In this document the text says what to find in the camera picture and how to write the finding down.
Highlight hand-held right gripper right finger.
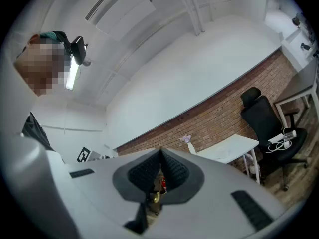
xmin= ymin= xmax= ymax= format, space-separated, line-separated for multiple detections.
xmin=149 ymin=148 xmax=286 ymax=239

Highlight black office chair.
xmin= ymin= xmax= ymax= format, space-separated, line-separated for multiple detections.
xmin=240 ymin=87 xmax=309 ymax=192

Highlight white vase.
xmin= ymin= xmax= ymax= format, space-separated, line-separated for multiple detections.
xmin=186 ymin=142 xmax=198 ymax=155

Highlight white table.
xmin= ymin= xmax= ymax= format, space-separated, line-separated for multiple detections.
xmin=191 ymin=134 xmax=262 ymax=184

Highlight ceiling air vent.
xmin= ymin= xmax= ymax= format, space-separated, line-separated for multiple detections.
xmin=85 ymin=0 xmax=123 ymax=22

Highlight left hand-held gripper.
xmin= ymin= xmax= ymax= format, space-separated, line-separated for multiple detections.
xmin=76 ymin=146 xmax=118 ymax=163

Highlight long ceiling light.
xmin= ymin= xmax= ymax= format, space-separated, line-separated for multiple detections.
xmin=65 ymin=55 xmax=81 ymax=91

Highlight person's black shirt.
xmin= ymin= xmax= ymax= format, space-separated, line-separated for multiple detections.
xmin=21 ymin=111 xmax=56 ymax=152

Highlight teal and black head strap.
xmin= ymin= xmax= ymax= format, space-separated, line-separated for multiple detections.
xmin=39 ymin=30 xmax=72 ymax=51

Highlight grey desk with white frame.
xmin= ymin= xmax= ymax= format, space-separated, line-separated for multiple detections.
xmin=273 ymin=58 xmax=319 ymax=129

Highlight white power strip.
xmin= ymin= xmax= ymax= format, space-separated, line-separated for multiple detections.
xmin=268 ymin=130 xmax=297 ymax=144

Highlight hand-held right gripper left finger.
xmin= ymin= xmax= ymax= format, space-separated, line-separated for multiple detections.
xmin=65 ymin=148 xmax=160 ymax=235

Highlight black head-mounted camera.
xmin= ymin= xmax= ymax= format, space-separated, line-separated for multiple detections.
xmin=70 ymin=35 xmax=87 ymax=66

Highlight white ceiling pipes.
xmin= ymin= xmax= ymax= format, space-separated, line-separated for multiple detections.
xmin=178 ymin=0 xmax=206 ymax=36

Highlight person's head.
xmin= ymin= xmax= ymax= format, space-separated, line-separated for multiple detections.
xmin=13 ymin=33 xmax=72 ymax=97

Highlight white wall shelf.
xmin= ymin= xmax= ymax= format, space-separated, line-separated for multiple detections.
xmin=281 ymin=29 xmax=319 ymax=71

